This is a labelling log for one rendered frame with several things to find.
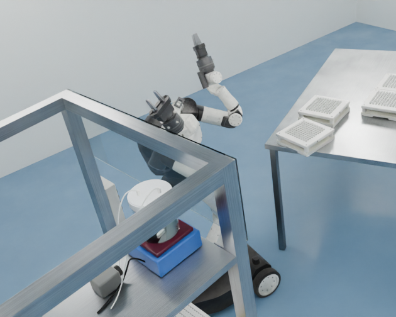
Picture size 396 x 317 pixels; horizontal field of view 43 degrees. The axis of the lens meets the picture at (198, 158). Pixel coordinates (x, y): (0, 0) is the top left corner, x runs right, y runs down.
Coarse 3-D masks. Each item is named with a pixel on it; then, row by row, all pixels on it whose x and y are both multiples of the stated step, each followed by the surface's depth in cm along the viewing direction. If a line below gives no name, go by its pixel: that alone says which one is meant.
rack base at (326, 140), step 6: (324, 138) 301; (330, 138) 300; (282, 144) 305; (288, 144) 302; (294, 144) 301; (318, 144) 297; (324, 144) 298; (300, 150) 294; (312, 150) 293; (306, 156) 292
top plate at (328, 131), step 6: (300, 120) 314; (306, 120) 313; (288, 126) 310; (324, 126) 303; (282, 132) 305; (324, 132) 298; (330, 132) 298; (282, 138) 303; (288, 138) 299; (294, 138) 298; (312, 138) 294; (318, 138) 293; (300, 144) 292; (306, 144) 290; (312, 144) 291
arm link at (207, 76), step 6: (210, 66) 276; (198, 72) 277; (204, 72) 277; (210, 72) 278; (216, 72) 276; (204, 78) 277; (210, 78) 276; (216, 78) 276; (204, 84) 278; (210, 84) 281
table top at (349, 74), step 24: (336, 48) 414; (336, 72) 377; (360, 72) 371; (384, 72) 365; (312, 96) 352; (336, 96) 347; (360, 96) 341; (288, 120) 330; (360, 120) 316; (384, 120) 312; (336, 144) 298; (360, 144) 295; (384, 144) 291
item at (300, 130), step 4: (304, 124) 307; (308, 124) 307; (296, 128) 306; (300, 128) 304; (304, 128) 304; (308, 128) 303; (312, 128) 302; (316, 128) 302; (320, 128) 301; (292, 132) 302; (296, 132) 301; (300, 132) 301; (304, 132) 301; (308, 132) 301; (312, 132) 298; (316, 132) 299; (300, 136) 297; (304, 136) 297; (308, 136) 295
